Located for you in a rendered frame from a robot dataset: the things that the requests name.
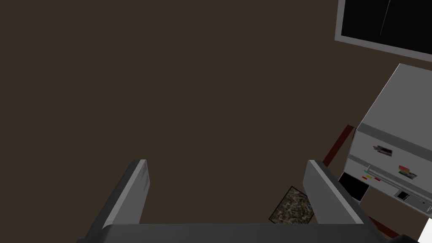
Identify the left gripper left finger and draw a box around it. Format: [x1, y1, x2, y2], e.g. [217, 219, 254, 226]
[102, 159, 150, 230]

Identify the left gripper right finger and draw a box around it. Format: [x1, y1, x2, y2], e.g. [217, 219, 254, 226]
[302, 159, 365, 225]

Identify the grey fridge with magnets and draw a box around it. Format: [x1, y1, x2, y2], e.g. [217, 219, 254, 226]
[338, 62, 432, 215]

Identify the grey framed dark window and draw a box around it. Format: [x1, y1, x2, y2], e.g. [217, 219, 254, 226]
[334, 0, 432, 63]

